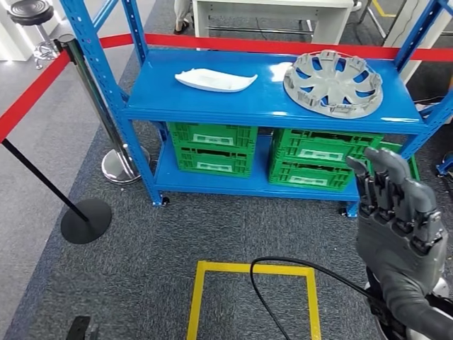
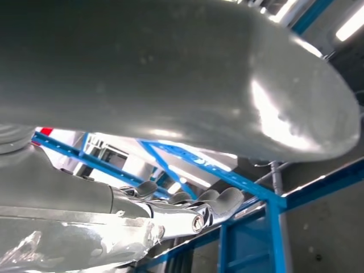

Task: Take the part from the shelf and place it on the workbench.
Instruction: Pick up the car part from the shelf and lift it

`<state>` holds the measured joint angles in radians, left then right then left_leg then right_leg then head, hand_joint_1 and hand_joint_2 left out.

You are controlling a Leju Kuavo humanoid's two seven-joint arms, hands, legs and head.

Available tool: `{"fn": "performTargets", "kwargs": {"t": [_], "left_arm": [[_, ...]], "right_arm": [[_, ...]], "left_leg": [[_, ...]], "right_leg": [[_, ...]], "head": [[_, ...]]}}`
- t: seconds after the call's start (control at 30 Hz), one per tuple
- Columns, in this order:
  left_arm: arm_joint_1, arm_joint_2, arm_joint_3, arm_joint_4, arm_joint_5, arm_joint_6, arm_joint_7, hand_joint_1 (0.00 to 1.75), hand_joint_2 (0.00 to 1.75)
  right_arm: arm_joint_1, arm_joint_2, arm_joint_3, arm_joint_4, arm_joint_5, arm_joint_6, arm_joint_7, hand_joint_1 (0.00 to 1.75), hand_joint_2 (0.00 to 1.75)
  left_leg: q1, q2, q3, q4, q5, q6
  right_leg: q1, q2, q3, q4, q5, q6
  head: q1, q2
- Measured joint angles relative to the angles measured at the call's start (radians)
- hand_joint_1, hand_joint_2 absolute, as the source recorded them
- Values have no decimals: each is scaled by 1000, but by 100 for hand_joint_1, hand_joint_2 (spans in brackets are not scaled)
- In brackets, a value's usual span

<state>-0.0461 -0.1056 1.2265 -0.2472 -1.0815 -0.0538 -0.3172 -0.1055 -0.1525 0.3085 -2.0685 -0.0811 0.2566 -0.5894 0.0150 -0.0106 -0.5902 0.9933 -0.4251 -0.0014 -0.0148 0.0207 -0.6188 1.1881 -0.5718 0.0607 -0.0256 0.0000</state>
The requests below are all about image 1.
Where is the black stanchion post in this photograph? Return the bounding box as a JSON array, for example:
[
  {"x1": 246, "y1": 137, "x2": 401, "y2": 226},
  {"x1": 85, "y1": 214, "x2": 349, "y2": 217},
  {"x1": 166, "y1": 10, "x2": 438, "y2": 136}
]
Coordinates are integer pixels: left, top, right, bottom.
[{"x1": 0, "y1": 139, "x2": 113, "y2": 245}]

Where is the red barrier belt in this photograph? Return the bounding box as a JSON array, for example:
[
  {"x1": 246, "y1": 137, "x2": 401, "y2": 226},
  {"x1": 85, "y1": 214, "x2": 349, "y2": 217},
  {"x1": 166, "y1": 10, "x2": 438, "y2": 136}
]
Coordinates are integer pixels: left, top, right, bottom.
[
  {"x1": 0, "y1": 50, "x2": 72, "y2": 143},
  {"x1": 99, "y1": 33, "x2": 453, "y2": 63}
]

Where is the person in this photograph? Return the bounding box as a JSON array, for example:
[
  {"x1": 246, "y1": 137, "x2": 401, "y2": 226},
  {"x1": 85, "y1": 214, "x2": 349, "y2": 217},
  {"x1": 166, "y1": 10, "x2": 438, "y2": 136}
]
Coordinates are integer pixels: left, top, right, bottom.
[{"x1": 173, "y1": 0, "x2": 194, "y2": 35}]

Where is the white panel board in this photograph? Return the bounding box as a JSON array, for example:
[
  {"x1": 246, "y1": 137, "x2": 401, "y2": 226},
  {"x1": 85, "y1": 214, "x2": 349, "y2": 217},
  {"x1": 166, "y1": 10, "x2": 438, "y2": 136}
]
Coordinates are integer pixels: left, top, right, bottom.
[{"x1": 384, "y1": 0, "x2": 453, "y2": 86}]

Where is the steel stand leg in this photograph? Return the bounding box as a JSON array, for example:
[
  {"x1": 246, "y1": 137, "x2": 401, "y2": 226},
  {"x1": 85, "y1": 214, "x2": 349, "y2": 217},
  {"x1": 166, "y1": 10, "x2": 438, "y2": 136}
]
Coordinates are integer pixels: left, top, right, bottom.
[{"x1": 358, "y1": 0, "x2": 388, "y2": 40}]

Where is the blue metal rack frame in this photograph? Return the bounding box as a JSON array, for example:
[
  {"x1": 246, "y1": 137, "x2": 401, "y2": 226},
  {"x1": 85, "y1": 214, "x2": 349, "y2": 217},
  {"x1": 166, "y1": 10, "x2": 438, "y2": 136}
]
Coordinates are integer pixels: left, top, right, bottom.
[{"x1": 436, "y1": 154, "x2": 453, "y2": 177}]

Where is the white cabinet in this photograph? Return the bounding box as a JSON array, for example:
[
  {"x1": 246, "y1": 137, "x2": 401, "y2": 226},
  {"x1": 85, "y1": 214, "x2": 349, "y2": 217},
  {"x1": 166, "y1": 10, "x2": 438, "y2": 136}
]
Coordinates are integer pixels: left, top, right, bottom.
[{"x1": 0, "y1": 0, "x2": 34, "y2": 62}]

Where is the white plastic car part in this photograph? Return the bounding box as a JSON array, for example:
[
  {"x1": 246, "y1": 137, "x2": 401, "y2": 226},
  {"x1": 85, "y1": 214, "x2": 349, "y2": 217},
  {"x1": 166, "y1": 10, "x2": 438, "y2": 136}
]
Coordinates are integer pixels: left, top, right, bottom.
[{"x1": 175, "y1": 67, "x2": 259, "y2": 94}]

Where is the grey plastic wheel hubcap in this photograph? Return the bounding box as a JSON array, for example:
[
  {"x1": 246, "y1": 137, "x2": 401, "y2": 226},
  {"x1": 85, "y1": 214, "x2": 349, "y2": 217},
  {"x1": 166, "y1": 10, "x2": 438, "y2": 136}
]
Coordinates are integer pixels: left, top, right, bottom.
[{"x1": 283, "y1": 50, "x2": 384, "y2": 120}]

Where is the yellow floor tape square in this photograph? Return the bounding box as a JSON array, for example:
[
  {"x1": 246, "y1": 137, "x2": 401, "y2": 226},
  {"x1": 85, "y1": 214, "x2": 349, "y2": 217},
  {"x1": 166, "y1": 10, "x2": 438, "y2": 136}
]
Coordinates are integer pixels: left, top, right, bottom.
[{"x1": 185, "y1": 261, "x2": 322, "y2": 340}]

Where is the black camera cable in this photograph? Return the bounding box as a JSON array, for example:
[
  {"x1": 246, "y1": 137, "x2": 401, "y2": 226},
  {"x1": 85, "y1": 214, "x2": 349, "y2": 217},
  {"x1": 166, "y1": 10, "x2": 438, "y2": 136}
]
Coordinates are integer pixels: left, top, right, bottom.
[{"x1": 249, "y1": 256, "x2": 376, "y2": 340}]

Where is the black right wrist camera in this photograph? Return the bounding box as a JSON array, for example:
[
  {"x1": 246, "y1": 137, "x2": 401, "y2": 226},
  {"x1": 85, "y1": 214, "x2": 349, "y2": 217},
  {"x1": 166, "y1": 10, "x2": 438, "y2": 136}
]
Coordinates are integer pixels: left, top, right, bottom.
[{"x1": 364, "y1": 267, "x2": 399, "y2": 329}]

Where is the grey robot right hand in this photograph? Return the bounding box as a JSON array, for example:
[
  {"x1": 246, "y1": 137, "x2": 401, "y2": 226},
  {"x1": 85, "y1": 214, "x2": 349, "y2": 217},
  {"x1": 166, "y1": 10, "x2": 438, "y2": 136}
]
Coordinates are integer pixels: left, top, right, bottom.
[{"x1": 346, "y1": 147, "x2": 448, "y2": 306}]

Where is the white desk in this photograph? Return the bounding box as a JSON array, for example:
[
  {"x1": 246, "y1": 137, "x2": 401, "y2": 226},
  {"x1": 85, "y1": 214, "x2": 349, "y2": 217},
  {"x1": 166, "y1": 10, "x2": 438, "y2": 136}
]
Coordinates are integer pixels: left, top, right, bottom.
[{"x1": 191, "y1": 0, "x2": 355, "y2": 45}]

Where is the chrome stanchion post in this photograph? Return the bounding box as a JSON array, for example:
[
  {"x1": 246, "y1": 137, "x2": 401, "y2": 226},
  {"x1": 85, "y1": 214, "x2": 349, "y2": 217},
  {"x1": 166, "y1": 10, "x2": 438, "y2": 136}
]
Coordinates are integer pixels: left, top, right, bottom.
[{"x1": 56, "y1": 33, "x2": 152, "y2": 185}]

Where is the black round stool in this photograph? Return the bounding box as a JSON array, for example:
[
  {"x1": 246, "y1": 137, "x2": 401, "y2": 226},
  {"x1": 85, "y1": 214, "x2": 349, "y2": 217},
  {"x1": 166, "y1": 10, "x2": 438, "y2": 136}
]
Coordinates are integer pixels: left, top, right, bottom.
[{"x1": 8, "y1": 0, "x2": 60, "y2": 70}]

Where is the blue metal shelf rack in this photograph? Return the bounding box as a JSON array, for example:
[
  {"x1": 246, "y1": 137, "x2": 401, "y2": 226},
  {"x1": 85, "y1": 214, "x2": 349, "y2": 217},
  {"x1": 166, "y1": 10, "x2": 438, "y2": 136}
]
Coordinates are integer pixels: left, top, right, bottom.
[{"x1": 60, "y1": 0, "x2": 453, "y2": 219}]

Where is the green open plastic crate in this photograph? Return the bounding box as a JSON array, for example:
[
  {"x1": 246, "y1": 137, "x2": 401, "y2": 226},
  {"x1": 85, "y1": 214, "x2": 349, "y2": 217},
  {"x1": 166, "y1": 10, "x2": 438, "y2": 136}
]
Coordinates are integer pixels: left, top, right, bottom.
[{"x1": 368, "y1": 140, "x2": 421, "y2": 181}]

